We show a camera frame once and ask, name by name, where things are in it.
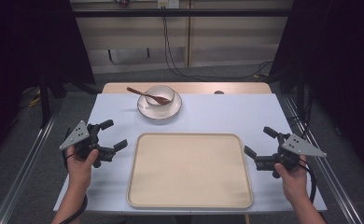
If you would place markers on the black horizontal metal bar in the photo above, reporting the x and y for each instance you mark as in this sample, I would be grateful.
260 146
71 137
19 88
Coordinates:
183 13

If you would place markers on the brown wooden spoon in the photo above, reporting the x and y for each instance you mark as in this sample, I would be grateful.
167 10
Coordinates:
139 92

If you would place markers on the white wall power outlet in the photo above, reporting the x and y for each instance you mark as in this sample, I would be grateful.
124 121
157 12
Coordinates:
168 3

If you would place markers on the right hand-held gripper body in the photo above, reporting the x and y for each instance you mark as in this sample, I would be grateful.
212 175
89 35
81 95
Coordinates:
298 146

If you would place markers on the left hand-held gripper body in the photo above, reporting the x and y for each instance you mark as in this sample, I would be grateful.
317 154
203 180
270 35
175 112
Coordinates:
77 134

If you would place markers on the black metal stand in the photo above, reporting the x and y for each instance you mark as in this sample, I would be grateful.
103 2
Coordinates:
44 99

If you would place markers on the black curtain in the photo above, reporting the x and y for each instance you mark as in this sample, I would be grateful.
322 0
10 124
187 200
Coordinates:
338 62
30 46

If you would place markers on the white bowl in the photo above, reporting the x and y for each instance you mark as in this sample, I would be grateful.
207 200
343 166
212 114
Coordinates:
158 91

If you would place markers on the white saucer with dark rim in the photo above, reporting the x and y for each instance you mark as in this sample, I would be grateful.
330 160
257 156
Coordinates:
158 112

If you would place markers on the aluminium floor rail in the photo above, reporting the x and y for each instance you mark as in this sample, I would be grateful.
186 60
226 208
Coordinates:
24 174
332 177

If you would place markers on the beige rectangular tray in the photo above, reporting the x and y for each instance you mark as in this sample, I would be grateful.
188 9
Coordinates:
189 171

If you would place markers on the light blue table mat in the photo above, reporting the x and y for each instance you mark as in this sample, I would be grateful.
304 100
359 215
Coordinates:
220 115

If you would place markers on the person's right hand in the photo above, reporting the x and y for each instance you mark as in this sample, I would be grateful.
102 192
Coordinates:
295 183

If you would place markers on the wooden table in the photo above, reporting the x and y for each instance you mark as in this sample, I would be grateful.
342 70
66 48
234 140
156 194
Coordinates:
202 87

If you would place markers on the person's left hand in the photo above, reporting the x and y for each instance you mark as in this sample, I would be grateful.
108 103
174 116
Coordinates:
79 172

